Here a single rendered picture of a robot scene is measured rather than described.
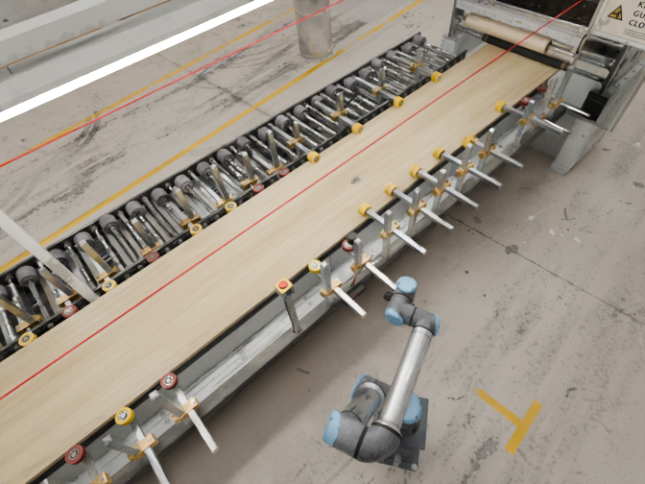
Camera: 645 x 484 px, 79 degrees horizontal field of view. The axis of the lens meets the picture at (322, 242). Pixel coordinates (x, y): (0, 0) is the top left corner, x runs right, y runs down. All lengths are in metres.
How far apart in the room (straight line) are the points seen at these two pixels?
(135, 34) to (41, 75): 0.27
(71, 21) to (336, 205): 1.81
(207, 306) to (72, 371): 0.76
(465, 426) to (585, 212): 2.28
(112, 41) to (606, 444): 3.29
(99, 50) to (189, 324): 1.49
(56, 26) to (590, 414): 3.34
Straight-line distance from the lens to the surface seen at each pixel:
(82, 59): 1.32
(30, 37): 1.30
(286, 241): 2.48
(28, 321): 2.93
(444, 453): 2.94
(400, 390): 1.59
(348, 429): 1.52
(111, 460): 2.60
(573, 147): 4.33
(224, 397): 2.34
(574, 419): 3.24
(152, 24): 1.37
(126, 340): 2.47
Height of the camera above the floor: 2.86
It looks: 53 degrees down
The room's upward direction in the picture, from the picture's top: 8 degrees counter-clockwise
